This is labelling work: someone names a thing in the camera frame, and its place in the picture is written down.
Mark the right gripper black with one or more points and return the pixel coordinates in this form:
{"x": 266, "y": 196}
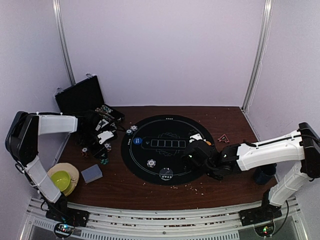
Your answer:
{"x": 191, "y": 164}

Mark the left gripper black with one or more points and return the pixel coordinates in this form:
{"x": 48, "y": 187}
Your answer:
{"x": 97, "y": 152}

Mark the red black triangle marker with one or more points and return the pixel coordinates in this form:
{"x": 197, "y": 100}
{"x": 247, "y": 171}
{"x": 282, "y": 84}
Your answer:
{"x": 223, "y": 139}

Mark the clear dealer button disc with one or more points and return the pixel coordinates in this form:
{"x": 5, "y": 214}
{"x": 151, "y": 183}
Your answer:
{"x": 166, "y": 174}

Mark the blue ten chip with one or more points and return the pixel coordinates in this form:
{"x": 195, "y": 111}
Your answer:
{"x": 134, "y": 128}

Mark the white blue chip stack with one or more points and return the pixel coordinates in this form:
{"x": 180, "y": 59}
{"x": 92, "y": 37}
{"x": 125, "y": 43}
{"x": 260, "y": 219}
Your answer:
{"x": 151, "y": 163}

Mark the blue small blind button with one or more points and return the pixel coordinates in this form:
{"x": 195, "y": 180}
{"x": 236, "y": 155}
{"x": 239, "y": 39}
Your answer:
{"x": 137, "y": 140}

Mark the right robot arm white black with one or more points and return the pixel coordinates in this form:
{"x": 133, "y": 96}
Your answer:
{"x": 301, "y": 146}

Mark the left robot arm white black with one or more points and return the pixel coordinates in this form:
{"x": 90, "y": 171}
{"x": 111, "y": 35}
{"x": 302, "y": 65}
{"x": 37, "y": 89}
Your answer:
{"x": 23, "y": 142}

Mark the red brown chip stack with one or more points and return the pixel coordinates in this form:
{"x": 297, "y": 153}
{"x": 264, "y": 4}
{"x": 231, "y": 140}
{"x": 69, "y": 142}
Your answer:
{"x": 84, "y": 152}

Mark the playing card deck box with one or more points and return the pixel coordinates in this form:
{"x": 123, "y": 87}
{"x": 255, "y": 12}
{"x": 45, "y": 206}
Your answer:
{"x": 102, "y": 123}

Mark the green chip stack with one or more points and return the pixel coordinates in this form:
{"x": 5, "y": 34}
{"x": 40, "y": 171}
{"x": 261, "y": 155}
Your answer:
{"x": 104, "y": 160}

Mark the beige plate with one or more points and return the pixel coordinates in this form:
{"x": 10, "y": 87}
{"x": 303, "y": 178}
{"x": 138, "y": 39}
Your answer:
{"x": 73, "y": 172}

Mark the black poker chip case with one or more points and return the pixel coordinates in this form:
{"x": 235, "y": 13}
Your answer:
{"x": 86, "y": 95}

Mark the round black poker mat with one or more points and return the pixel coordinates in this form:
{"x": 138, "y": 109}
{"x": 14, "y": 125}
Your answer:
{"x": 164, "y": 139}

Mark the green plastic bowl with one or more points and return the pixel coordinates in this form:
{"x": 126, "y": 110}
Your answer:
{"x": 61, "y": 179}

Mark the dark blue mug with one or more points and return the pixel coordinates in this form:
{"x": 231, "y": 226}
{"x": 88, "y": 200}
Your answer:
{"x": 263, "y": 174}

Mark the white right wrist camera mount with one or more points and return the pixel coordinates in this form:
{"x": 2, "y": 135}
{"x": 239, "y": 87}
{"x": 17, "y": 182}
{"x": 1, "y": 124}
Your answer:
{"x": 195, "y": 137}

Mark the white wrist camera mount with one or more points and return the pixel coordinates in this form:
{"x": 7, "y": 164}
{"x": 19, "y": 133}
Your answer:
{"x": 195, "y": 137}
{"x": 104, "y": 136}

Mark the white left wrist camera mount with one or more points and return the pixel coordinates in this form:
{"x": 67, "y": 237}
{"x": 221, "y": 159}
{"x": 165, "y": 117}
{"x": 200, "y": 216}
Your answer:
{"x": 104, "y": 136}

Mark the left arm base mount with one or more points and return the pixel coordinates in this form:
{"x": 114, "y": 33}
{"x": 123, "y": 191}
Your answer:
{"x": 68, "y": 219}

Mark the aluminium front rail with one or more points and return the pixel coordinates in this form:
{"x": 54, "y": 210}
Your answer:
{"x": 219, "y": 223}

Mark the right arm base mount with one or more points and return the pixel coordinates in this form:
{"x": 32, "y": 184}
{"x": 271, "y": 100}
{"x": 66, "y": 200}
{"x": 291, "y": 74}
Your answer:
{"x": 262, "y": 218}

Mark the left aluminium frame post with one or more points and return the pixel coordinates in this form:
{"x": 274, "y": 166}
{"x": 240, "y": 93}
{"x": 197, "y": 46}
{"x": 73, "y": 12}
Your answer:
{"x": 63, "y": 42}

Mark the aluminium frame post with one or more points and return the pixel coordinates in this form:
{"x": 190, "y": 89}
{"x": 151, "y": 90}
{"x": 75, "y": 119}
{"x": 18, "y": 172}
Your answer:
{"x": 63, "y": 42}
{"x": 261, "y": 48}

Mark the right aluminium frame post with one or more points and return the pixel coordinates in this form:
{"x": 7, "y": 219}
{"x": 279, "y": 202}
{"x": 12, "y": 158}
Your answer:
{"x": 261, "y": 48}

